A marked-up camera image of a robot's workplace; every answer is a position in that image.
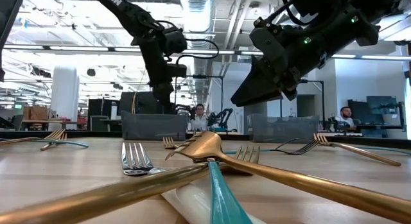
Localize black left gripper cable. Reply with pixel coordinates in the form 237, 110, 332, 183
157, 20, 220, 66

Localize dark computer monitor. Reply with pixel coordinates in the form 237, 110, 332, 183
366, 95, 398, 115

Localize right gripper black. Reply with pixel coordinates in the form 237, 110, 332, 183
230, 15, 327, 108

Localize black monitor bank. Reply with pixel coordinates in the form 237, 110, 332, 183
119, 91, 179, 116

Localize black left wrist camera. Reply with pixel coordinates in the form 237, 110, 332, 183
162, 27, 189, 56

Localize gold fork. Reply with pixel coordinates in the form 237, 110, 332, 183
165, 131, 411, 224
162, 136, 179, 150
40, 133, 68, 151
313, 132, 402, 168
0, 146, 261, 224
0, 128, 67, 146

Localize dark grey plastic bin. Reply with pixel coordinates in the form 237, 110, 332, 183
121, 110, 190, 141
247, 113, 320, 144

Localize black cabinet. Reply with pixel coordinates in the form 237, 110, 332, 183
87, 98, 120, 132

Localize black aluminium table frame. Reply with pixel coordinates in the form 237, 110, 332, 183
0, 130, 411, 145

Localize black computer monitor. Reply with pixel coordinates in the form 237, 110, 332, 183
348, 99, 369, 124

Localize white round column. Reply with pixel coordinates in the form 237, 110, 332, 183
50, 65, 80, 132

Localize long ceiling light strip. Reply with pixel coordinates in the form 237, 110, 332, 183
3, 44, 267, 55
330, 53, 411, 62

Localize brown cardboard boxes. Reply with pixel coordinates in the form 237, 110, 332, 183
22, 105, 49, 121

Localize yellow hanging cable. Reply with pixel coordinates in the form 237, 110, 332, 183
130, 68, 146, 115

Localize silver ventilation duct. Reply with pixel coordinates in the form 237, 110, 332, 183
179, 0, 222, 105

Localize person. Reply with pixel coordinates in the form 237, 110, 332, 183
189, 103, 209, 132
335, 105, 357, 131

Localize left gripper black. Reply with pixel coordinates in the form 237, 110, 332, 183
139, 34, 188, 105

